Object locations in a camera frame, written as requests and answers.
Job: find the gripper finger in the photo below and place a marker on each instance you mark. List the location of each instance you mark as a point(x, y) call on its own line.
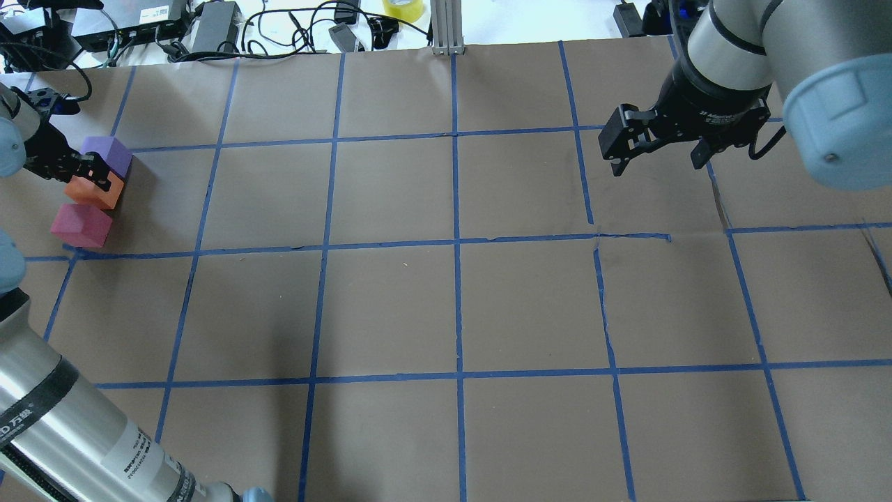
point(704, 151)
point(92, 164)
point(626, 135)
point(113, 183)

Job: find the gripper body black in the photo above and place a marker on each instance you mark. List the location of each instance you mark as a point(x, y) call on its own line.
point(704, 104)
point(49, 149)

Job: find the orange foam cube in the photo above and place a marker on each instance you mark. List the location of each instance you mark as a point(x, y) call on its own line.
point(84, 191)

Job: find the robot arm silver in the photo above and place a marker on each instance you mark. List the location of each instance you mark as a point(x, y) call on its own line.
point(750, 72)
point(61, 436)

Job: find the purple foam cube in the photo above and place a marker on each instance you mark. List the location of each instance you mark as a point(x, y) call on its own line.
point(113, 152)

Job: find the pink foam cube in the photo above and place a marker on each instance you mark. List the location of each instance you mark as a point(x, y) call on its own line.
point(81, 225)

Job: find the black power brick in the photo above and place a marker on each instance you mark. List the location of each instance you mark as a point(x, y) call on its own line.
point(628, 20)

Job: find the black electronics box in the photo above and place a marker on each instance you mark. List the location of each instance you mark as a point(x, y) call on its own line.
point(122, 22)

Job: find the grey power adapter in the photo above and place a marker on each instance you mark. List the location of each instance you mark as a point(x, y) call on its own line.
point(217, 27)

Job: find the yellow tape roll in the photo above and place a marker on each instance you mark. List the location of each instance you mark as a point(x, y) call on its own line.
point(407, 10)

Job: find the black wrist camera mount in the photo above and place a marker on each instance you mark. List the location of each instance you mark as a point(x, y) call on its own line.
point(668, 17)

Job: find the aluminium profile post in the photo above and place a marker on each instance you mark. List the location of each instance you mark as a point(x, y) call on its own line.
point(447, 28)

